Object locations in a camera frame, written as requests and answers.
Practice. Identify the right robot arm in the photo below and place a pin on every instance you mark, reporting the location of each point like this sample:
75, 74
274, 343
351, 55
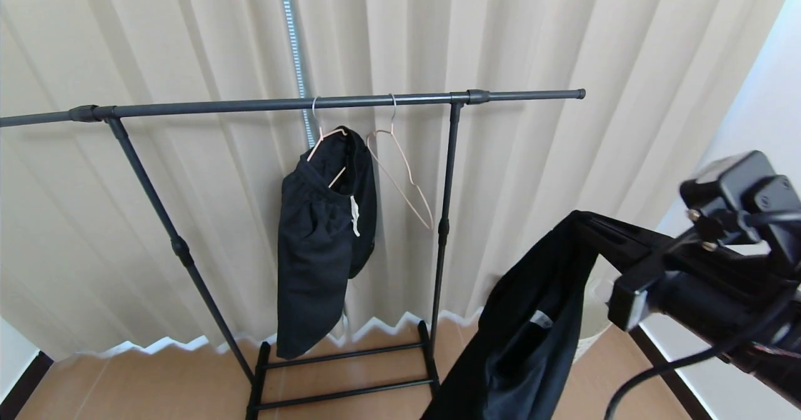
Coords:
776, 357

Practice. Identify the black shorts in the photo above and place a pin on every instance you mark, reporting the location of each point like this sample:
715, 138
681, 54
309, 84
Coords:
313, 251

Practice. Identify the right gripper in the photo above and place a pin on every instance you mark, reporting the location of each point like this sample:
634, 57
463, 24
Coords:
688, 301

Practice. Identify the black clothes rack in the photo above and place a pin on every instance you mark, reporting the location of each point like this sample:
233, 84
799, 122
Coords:
250, 104

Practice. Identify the white laundry basket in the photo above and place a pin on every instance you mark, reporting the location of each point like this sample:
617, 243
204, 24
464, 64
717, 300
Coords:
594, 332

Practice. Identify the black garment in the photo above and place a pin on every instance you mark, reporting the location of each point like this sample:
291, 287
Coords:
532, 357

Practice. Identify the beige curtain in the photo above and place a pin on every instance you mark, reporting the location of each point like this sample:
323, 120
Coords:
563, 32

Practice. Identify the pink clothes hanger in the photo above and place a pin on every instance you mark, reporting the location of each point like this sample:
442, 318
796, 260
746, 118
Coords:
315, 149
394, 113

